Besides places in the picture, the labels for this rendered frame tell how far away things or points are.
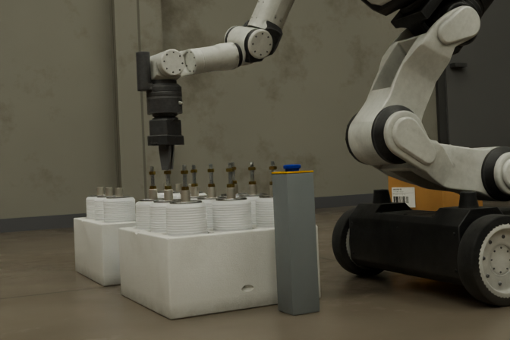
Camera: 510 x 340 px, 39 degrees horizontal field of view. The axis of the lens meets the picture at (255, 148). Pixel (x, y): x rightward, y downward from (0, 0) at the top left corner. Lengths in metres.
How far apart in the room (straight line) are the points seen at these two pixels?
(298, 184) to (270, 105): 3.40
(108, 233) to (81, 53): 2.57
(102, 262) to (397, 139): 0.94
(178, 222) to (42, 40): 3.03
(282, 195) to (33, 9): 3.21
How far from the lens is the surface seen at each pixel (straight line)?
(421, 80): 1.82
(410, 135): 1.73
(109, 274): 2.14
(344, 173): 5.22
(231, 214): 1.68
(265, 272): 1.69
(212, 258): 1.63
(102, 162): 4.54
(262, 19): 1.91
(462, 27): 1.88
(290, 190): 1.56
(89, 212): 2.41
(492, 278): 1.66
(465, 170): 1.89
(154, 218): 1.76
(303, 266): 1.59
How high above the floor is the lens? 0.33
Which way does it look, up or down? 1 degrees up
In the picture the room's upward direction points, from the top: 3 degrees counter-clockwise
